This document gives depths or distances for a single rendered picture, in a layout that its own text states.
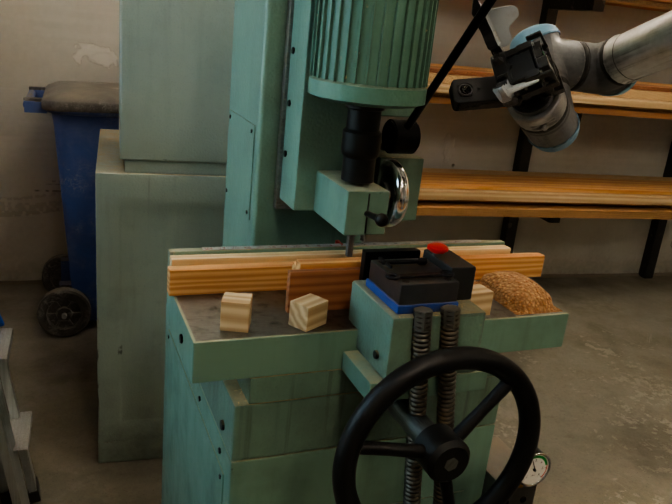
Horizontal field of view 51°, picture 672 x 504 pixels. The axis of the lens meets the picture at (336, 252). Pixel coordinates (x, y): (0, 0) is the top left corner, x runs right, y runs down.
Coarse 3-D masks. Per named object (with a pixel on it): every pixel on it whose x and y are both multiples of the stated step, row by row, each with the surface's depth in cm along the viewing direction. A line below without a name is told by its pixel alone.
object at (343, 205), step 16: (320, 176) 114; (336, 176) 112; (320, 192) 114; (336, 192) 108; (352, 192) 104; (368, 192) 105; (384, 192) 106; (320, 208) 114; (336, 208) 108; (352, 208) 105; (368, 208) 106; (384, 208) 107; (336, 224) 108; (352, 224) 106; (368, 224) 106
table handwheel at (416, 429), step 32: (448, 352) 82; (480, 352) 84; (384, 384) 80; (416, 384) 81; (512, 384) 87; (352, 416) 81; (416, 416) 92; (480, 416) 87; (352, 448) 80; (384, 448) 83; (416, 448) 85; (448, 448) 85; (352, 480) 82; (448, 480) 86; (512, 480) 93
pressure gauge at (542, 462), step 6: (540, 450) 112; (534, 456) 111; (540, 456) 112; (546, 456) 112; (534, 462) 112; (540, 462) 112; (546, 462) 113; (540, 468) 113; (546, 468) 113; (528, 474) 112; (534, 474) 112; (540, 474) 113; (546, 474) 113; (528, 480) 112; (534, 480) 113; (540, 480) 113; (522, 486) 115; (528, 486) 113
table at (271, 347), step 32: (192, 320) 96; (256, 320) 98; (288, 320) 99; (512, 320) 108; (544, 320) 111; (192, 352) 90; (224, 352) 92; (256, 352) 93; (288, 352) 95; (320, 352) 97; (352, 352) 98; (480, 384) 97
